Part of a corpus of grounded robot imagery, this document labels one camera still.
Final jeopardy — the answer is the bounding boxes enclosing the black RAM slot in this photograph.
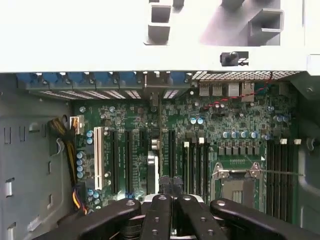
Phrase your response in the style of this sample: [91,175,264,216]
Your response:
[197,137,205,203]
[204,143,211,205]
[280,138,288,222]
[273,142,281,221]
[189,143,197,201]
[266,142,274,218]
[287,142,295,222]

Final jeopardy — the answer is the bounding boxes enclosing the CPU socket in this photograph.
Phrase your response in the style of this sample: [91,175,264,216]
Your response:
[211,159,267,213]

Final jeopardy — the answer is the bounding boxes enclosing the long black expansion slot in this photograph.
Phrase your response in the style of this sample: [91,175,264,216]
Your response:
[110,129,120,195]
[124,129,133,195]
[168,129,178,181]

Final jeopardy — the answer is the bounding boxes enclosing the short black expansion slot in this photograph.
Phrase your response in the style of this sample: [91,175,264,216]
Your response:
[138,129,149,151]

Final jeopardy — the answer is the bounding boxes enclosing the white expansion slot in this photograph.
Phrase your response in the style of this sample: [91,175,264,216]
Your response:
[93,126,105,191]

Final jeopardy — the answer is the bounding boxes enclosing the thin locking lever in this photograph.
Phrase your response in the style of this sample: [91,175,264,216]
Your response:
[244,153,306,177]

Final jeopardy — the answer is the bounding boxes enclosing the green motherboard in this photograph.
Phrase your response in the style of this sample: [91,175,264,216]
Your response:
[71,83,301,223]

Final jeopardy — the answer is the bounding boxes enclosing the white power connector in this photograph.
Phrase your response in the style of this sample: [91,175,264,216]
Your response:
[69,115,84,135]

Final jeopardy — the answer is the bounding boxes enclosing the open black PC case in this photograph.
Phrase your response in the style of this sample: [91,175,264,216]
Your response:
[0,48,320,240]

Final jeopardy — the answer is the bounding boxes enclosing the yellow black power cable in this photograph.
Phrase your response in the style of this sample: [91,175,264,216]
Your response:
[46,117,87,217]

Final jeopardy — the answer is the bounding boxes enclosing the red black twisted wire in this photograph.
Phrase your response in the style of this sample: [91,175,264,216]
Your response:
[199,71,274,111]

